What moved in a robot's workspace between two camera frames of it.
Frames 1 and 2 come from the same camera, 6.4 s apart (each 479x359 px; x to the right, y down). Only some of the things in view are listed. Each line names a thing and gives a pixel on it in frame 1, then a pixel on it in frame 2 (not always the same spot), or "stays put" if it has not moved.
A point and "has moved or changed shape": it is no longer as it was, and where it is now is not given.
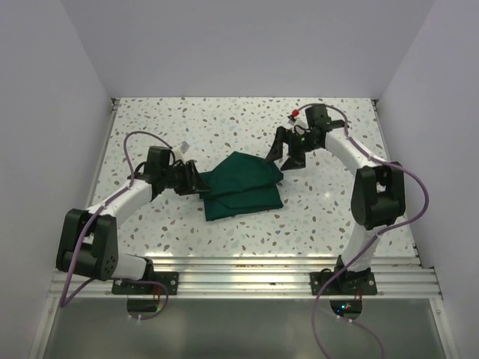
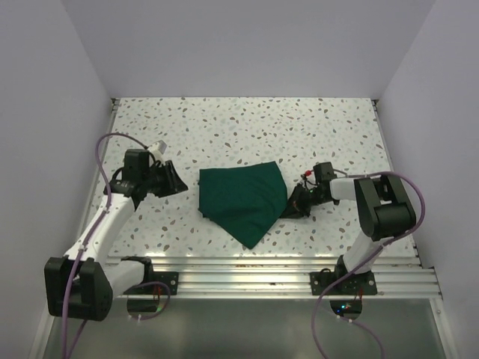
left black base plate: x=171 y=279 stays put
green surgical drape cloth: x=241 y=184 has moved or changed shape
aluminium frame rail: x=397 y=277 stays put
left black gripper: x=192 y=180 → x=178 y=185
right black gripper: x=296 y=161 → x=296 y=207
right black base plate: x=361 y=283 stays put
